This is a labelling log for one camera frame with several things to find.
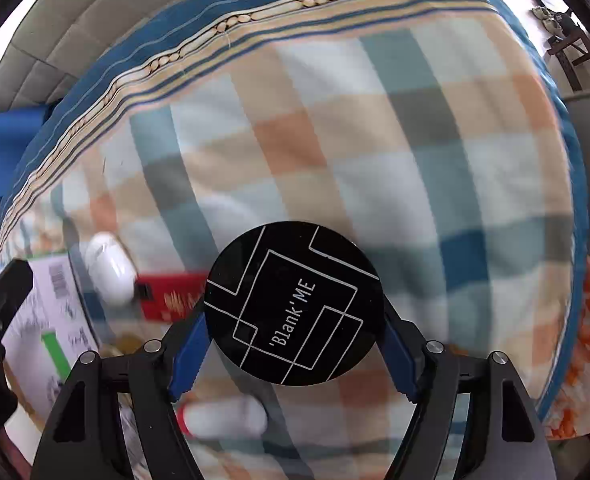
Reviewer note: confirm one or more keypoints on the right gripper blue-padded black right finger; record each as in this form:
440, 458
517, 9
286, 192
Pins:
503, 438

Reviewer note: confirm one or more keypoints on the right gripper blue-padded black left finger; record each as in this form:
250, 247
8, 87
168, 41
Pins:
83, 437

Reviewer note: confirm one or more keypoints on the black round 'ME compact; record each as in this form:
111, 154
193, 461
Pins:
293, 303

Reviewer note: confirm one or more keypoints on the gold round tin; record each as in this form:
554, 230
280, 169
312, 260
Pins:
122, 345

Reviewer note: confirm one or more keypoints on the white cardboard box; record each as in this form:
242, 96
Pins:
48, 333

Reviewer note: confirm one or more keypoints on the white red-capped tube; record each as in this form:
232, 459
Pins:
239, 417

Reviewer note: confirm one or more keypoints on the red cigarette box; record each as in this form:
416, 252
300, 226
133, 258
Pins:
169, 297

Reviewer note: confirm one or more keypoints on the white earbuds case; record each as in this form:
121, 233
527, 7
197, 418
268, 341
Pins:
110, 270

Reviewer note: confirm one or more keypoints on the plaid checkered tablecloth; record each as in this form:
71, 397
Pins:
428, 132

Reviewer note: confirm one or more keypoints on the dark wooden chair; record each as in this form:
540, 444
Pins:
568, 44

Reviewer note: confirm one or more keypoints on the grey fabric sofa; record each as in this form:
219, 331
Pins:
59, 40

